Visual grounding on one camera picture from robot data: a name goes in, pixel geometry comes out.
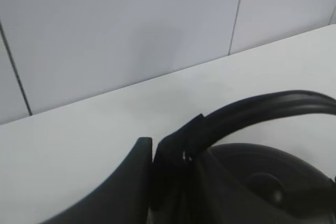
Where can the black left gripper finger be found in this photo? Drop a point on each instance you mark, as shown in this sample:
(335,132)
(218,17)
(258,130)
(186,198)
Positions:
(122,198)

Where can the black teapot with handle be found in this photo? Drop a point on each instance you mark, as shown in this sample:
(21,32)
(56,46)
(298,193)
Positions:
(195,180)

